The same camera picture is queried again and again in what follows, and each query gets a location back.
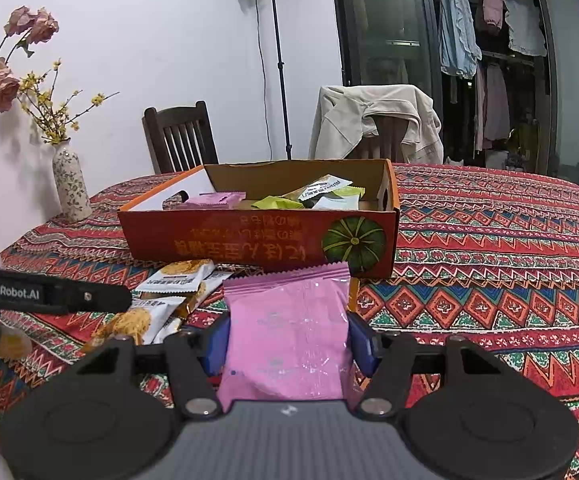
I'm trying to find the green white snack pack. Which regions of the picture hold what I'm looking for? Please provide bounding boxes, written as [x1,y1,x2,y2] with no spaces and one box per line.
[312,185,365,210]

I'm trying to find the long green snack pack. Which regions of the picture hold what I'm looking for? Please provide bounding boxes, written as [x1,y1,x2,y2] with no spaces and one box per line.
[252,196,305,210]

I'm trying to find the oat crisp packet white gold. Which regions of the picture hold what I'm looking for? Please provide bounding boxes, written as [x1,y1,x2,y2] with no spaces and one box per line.
[283,174,352,203]

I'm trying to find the floral ceramic vase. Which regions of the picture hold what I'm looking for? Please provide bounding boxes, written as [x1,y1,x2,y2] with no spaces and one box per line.
[52,141,92,222]

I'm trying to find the orange cardboard pumpkin box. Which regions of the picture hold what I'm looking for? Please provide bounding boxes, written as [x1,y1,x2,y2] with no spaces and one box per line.
[118,159,400,278]

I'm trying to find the patterned red tablecloth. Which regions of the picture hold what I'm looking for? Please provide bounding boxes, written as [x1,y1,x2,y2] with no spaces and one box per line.
[0,164,579,479]

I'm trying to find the yellow blossom branches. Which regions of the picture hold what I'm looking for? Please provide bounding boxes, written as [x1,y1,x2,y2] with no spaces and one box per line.
[17,58,119,146]

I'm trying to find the pink artificial roses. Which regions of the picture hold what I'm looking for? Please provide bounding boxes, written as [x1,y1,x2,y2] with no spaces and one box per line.
[0,6,60,114]

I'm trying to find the chair under beige jacket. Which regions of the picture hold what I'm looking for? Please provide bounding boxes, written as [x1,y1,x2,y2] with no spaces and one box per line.
[347,116,409,162]

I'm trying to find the dark wooden chair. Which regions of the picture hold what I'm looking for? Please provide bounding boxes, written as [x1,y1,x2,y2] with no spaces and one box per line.
[142,101,218,174]

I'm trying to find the beige jacket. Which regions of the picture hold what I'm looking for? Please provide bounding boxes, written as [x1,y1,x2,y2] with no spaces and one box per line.
[309,84,443,165]

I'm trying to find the light blue hanging shirt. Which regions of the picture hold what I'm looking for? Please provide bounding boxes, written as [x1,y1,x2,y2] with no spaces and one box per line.
[439,0,481,79]

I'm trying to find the white hanging top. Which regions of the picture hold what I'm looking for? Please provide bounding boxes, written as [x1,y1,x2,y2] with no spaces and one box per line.
[503,0,547,58]

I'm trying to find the pink hanging garment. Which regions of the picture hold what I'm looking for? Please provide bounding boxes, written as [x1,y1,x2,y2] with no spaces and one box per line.
[481,0,504,35]

